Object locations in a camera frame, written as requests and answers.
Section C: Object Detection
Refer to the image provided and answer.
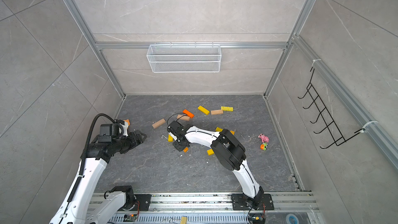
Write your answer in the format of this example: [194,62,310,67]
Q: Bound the aluminium rail frame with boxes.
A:
[58,192,321,224]

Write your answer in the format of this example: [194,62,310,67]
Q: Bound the tan block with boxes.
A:
[211,110,223,115]
[152,118,166,129]
[177,115,191,121]

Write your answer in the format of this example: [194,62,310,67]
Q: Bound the small orange green toy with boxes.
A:
[260,143,268,150]

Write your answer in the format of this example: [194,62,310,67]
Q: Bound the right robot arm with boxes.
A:
[167,121,264,209]

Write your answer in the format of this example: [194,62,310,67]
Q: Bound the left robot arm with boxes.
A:
[50,113,147,224]

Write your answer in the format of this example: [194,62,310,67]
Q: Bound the pink pig toy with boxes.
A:
[258,134,269,143]

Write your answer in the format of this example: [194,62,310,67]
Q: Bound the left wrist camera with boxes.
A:
[115,119,129,136]

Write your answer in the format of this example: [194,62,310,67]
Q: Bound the yellow block top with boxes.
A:
[198,105,210,115]

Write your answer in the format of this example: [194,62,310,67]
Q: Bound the white wire mesh basket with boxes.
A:
[147,44,222,73]

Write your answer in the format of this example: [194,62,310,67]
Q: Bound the tan block top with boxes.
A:
[211,110,223,115]

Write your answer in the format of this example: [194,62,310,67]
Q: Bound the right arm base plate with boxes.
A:
[231,194,275,211]

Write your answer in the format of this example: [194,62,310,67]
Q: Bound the black wire hook rack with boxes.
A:
[297,67,368,150]

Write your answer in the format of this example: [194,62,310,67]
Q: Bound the yellow block bottom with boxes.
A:
[207,149,214,156]

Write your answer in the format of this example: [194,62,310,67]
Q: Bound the yellow-green block top right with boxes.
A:
[221,106,234,112]

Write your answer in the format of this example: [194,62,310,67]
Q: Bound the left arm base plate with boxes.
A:
[123,194,152,211]

